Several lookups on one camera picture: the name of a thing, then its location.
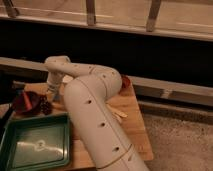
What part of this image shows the white paper cup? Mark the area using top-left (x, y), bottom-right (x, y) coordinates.
top-left (62, 75), bottom-right (73, 84)

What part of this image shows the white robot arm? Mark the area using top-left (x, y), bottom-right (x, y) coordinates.
top-left (45, 56), bottom-right (149, 171)

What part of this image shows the dark grape bunch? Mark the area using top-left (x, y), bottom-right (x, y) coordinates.
top-left (40, 95), bottom-right (52, 115)

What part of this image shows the dark red bowl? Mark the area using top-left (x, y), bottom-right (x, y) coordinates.
top-left (12, 91), bottom-right (40, 115)

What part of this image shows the green plastic tray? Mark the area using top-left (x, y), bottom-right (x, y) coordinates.
top-left (0, 114), bottom-right (70, 171)

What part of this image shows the cream wooden utensil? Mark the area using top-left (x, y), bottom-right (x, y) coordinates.
top-left (107, 105), bottom-right (127, 123)

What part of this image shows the brown ceramic bowl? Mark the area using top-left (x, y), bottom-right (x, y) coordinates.
top-left (122, 75), bottom-right (131, 89)

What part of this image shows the wooden table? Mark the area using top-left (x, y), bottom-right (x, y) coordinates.
top-left (12, 78), bottom-right (155, 171)

